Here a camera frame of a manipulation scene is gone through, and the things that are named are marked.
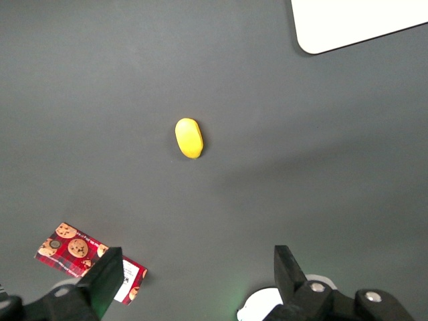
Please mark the white rectangular tray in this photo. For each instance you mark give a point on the white rectangular tray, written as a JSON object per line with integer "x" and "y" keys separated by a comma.
{"x": 351, "y": 20}

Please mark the red cookie box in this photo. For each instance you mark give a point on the red cookie box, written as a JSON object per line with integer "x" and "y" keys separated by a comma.
{"x": 67, "y": 249}

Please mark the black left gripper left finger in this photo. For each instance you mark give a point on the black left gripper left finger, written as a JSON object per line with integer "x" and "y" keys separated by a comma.
{"x": 100, "y": 284}

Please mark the yellow lemon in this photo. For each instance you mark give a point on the yellow lemon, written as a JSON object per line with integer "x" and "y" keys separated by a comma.
{"x": 189, "y": 137}

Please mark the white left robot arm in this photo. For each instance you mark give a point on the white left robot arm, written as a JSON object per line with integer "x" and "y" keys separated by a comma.
{"x": 259, "y": 304}

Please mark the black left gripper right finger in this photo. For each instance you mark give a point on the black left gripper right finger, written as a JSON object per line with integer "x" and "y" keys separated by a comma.
{"x": 294, "y": 294}

